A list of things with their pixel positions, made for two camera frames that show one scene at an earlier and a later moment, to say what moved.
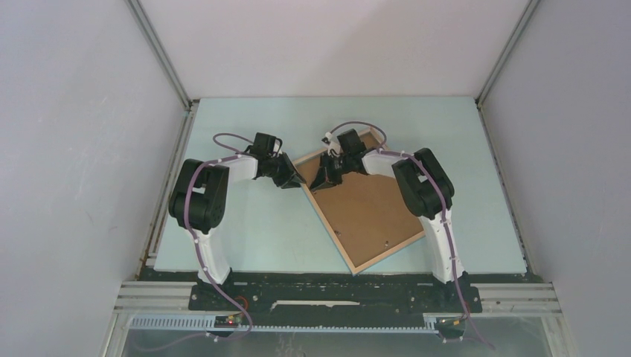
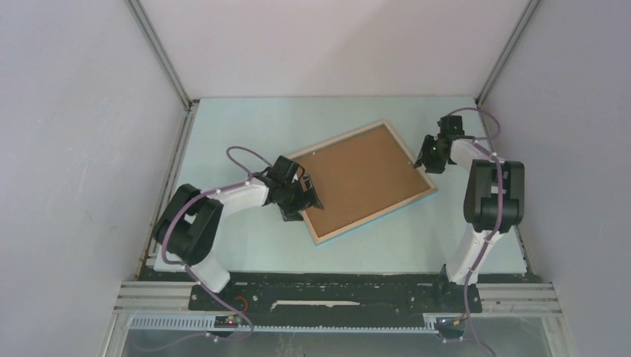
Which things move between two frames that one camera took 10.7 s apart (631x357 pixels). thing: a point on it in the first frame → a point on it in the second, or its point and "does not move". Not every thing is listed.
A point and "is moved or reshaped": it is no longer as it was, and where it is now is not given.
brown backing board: x=367 y=213 is moved or reshaped
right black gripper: x=321 y=181 → x=423 y=158
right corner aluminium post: x=494 y=74 does not move
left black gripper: x=288 y=170 → x=305 y=198
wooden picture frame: x=367 y=216 is moved or reshaped
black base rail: x=333 y=295 does not move
